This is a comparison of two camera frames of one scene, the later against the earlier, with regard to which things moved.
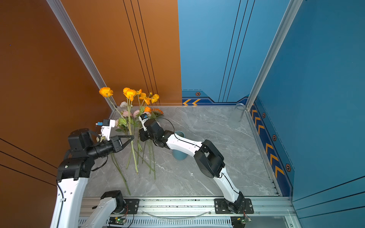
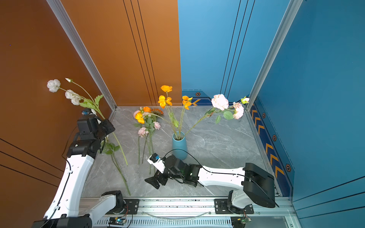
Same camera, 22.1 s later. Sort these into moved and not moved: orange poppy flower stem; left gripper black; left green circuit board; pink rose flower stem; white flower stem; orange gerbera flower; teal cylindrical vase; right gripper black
Moved: right gripper black; pink rose flower stem; orange poppy flower stem; left gripper black; white flower stem
Not moved: teal cylindrical vase; orange gerbera flower; left green circuit board
